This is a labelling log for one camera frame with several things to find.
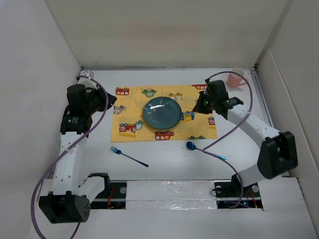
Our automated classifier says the teal ceramic plate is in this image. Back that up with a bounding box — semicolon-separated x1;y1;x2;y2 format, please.
143;97;182;130

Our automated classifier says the blue metal spoon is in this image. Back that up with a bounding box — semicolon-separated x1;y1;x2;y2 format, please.
185;141;227;160

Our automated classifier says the blue metal fork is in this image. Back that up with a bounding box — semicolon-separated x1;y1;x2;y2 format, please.
110;146;149;167

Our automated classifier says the pink ceramic mug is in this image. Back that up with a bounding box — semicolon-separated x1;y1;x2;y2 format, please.
227;68;248;88

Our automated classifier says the yellow cartoon vehicle cloth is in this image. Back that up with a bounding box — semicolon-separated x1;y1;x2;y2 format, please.
111;84;218;142

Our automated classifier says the white foam front block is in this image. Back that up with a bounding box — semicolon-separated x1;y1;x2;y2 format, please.
126;180;217;211

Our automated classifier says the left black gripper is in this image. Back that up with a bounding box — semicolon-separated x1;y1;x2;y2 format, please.
84;84;117;115

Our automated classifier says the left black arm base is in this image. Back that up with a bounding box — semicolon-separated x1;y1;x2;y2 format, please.
91;181;127;210

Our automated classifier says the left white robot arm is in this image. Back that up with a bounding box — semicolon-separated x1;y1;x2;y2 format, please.
39;84;117;224

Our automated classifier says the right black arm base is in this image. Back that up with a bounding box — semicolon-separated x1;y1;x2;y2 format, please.
210;179;263;209

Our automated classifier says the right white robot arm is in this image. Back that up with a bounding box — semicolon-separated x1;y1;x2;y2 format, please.
193;80;298;196

